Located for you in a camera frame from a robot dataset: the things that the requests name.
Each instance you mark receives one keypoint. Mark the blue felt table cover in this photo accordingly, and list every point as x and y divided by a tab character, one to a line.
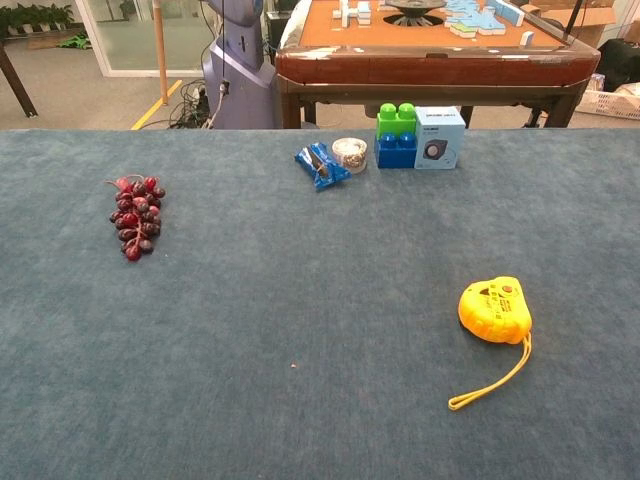
300	300

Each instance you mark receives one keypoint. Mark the blue snack packet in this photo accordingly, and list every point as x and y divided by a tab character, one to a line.
322	167

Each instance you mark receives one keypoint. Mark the small silver tin can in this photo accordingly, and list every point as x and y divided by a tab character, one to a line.
350	152

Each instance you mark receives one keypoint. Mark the blue toy building brick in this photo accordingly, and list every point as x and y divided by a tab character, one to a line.
395	155

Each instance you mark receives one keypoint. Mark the light blue cardboard box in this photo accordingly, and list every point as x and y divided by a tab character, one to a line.
440	145

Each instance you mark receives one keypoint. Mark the dark red grape bunch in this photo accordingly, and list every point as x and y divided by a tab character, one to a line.
137	215

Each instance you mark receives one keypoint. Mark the brown mahjong table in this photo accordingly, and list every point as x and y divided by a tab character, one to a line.
425	65

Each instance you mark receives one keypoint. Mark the stack of mahjong tiles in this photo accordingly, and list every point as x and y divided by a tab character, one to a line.
352	14

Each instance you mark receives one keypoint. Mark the black mahjong table dial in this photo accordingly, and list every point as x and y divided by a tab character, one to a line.
414	12

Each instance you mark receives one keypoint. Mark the wooden pole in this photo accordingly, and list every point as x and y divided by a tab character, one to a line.
160	50

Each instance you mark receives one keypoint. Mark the pile of blue mahjong tiles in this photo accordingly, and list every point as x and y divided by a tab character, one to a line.
475	20

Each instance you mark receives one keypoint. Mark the single blue white mahjong tile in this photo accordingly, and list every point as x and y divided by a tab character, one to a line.
527	38

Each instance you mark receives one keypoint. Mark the green floor object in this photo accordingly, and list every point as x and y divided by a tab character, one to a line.
75	41

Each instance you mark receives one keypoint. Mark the white plastic basket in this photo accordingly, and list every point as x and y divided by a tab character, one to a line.
607	102

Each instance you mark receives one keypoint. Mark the black tripod stand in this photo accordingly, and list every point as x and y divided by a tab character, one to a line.
573	20

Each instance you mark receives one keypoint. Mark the black table leg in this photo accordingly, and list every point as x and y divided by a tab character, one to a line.
17	90

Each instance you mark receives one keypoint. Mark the black fabric bag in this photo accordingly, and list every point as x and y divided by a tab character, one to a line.
620	60

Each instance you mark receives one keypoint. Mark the brown cardboard box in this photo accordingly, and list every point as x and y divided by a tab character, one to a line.
595	20

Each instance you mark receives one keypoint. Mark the row of potted plants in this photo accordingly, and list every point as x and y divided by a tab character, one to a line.
40	15

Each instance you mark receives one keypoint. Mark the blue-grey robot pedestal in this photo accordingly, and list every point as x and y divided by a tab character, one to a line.
240	90

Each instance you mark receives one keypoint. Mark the glass partition white frame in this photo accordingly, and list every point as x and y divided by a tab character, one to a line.
140	40

